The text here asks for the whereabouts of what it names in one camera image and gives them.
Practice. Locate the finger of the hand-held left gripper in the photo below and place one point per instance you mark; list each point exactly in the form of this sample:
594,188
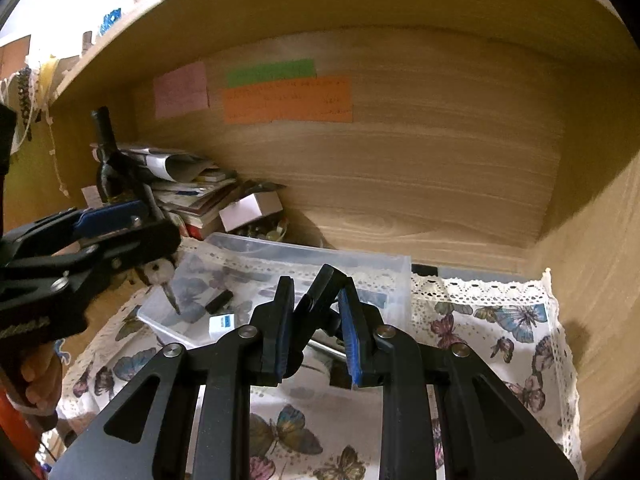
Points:
125,250
107,217

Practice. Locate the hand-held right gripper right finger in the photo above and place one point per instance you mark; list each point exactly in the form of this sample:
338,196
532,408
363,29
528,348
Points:
350,340

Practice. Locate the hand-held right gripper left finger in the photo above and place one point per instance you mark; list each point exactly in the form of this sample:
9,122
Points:
285,332

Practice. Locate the white fluffy ornament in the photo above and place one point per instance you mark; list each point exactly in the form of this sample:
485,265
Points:
159,272

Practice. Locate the white charger adapter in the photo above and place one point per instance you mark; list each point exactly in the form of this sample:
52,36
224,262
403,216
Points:
222,324

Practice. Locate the small silver metal tool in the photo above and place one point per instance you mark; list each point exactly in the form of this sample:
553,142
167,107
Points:
172,300

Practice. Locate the small black block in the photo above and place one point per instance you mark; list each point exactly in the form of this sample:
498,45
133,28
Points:
218,301

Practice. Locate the clear plastic storage box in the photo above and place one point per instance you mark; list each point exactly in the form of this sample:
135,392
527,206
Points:
240,270

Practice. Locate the person's left hand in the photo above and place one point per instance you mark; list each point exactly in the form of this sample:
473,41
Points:
42,375

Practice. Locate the white note paper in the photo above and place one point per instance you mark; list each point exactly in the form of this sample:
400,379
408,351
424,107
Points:
91,195

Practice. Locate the dark wine bottle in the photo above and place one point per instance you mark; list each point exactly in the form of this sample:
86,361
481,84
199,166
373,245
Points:
112,170

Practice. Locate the stack of books and magazines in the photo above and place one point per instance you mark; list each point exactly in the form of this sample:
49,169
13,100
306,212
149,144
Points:
190,195

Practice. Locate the small white cardboard box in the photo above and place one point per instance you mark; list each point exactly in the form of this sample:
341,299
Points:
250,210

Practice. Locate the butterfly print tablecloth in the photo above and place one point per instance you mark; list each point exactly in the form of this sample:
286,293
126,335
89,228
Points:
480,340

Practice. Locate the pink sticky note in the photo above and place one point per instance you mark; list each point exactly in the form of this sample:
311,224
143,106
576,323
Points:
180,90

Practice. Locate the lace ribbon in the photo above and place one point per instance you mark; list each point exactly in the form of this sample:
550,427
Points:
22,95

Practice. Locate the yellow hanging item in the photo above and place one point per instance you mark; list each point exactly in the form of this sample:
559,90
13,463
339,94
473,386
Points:
50,72

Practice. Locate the blue bead bottle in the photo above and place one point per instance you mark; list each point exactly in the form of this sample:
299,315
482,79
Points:
110,19

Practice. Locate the orange sticky note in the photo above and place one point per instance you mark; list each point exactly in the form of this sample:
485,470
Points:
287,100

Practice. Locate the green sticky note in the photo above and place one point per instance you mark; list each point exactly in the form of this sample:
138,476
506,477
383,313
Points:
270,72

